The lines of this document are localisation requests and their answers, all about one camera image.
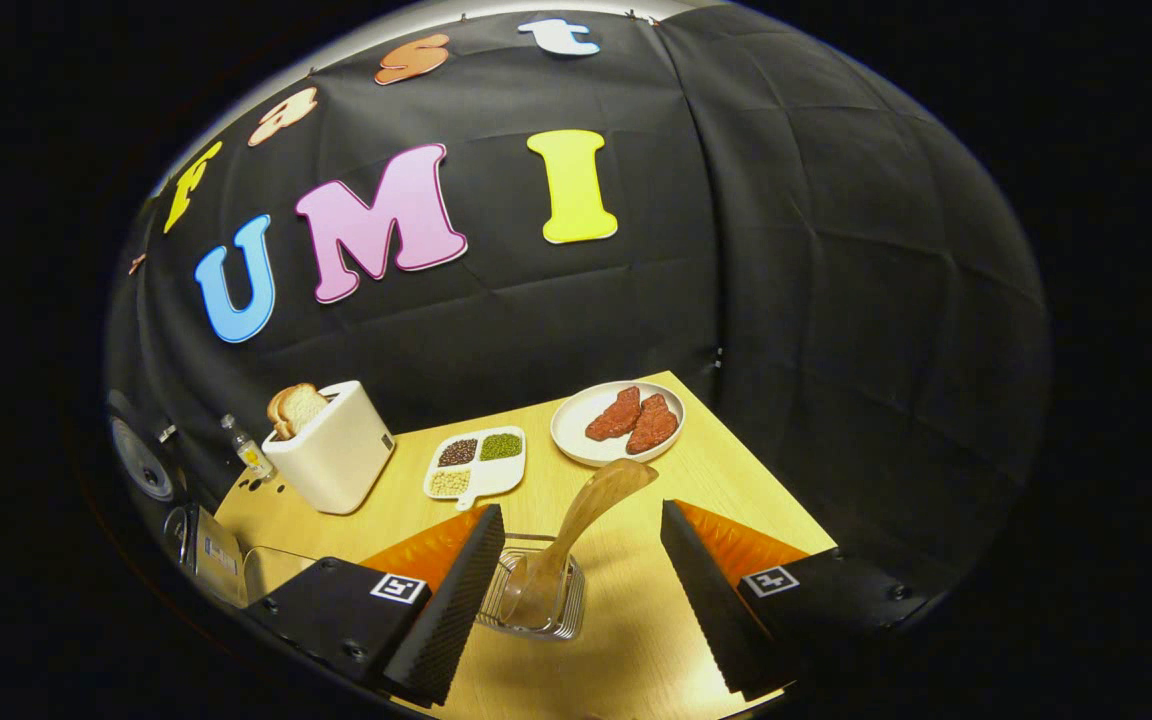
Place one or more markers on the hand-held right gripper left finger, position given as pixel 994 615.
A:
pixel 456 610

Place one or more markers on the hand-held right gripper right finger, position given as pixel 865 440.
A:
pixel 711 610

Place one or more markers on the clear chopstick holder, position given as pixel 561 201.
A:
pixel 488 602

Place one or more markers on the dark grey rice cooker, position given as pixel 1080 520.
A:
pixel 216 555

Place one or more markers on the wooden spoon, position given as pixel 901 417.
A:
pixel 596 500

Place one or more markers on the white rice container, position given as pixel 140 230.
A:
pixel 281 575

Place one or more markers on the small glass bottle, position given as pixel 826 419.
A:
pixel 251 455

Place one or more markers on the toasted bread slice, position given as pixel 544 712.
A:
pixel 276 420
pixel 304 405

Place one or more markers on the white divided bean dish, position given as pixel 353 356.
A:
pixel 476 467

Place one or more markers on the white toaster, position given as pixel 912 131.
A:
pixel 336 460

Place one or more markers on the white round plate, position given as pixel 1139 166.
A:
pixel 574 430

